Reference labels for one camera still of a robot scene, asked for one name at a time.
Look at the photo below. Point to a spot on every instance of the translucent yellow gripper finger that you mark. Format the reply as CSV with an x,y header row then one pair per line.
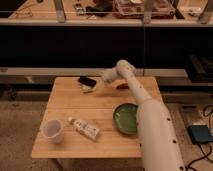
x,y
100,85

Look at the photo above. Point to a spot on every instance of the wooden table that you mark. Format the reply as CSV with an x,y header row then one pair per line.
x,y
112,151

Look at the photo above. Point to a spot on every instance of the red tray on shelf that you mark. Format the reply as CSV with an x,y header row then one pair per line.
x,y
135,9

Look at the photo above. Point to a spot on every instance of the long wooden shelf bench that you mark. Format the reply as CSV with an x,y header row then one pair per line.
x,y
195,13

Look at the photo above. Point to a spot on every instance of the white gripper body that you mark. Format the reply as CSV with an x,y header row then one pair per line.
x,y
109,75

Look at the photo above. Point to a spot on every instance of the blue box on floor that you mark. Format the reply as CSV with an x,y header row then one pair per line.
x,y
200,134

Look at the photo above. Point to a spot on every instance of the green ceramic bowl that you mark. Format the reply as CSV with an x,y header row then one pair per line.
x,y
124,118

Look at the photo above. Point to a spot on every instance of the brown sausage shaped object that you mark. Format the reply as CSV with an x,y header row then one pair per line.
x,y
122,86

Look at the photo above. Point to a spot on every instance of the black phone on white box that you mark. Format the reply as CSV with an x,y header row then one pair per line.
x,y
86,83

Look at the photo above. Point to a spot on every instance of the white tube with cap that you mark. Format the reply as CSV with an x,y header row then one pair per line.
x,y
84,128

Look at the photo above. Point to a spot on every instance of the white plastic cup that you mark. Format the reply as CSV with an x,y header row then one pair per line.
x,y
52,130

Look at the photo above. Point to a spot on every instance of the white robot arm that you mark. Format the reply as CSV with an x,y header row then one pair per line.
x,y
158,142

